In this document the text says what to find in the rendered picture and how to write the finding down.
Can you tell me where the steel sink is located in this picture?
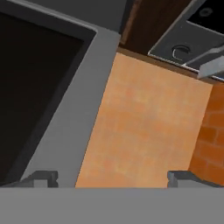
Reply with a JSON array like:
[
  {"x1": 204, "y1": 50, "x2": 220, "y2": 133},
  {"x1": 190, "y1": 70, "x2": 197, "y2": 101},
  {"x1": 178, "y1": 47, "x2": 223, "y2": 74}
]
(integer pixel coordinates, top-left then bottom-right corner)
[{"x1": 147, "y1": 0, "x2": 224, "y2": 82}]

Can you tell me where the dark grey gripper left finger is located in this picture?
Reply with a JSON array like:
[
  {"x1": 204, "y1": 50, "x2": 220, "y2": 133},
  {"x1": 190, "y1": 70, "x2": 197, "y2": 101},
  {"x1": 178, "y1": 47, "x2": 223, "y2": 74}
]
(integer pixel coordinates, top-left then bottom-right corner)
[{"x1": 2, "y1": 170, "x2": 60, "y2": 189}]

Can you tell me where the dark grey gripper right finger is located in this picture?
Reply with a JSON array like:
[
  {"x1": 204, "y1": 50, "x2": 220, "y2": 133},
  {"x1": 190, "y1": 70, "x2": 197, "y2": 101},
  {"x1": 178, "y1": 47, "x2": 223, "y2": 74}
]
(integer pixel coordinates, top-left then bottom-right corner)
[{"x1": 166, "y1": 170, "x2": 224, "y2": 189}]

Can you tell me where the grey microwave oven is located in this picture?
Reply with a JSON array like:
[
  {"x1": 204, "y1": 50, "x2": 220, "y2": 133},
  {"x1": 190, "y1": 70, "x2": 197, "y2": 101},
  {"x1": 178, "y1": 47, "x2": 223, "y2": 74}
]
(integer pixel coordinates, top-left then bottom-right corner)
[{"x1": 0, "y1": 0, "x2": 130, "y2": 188}]

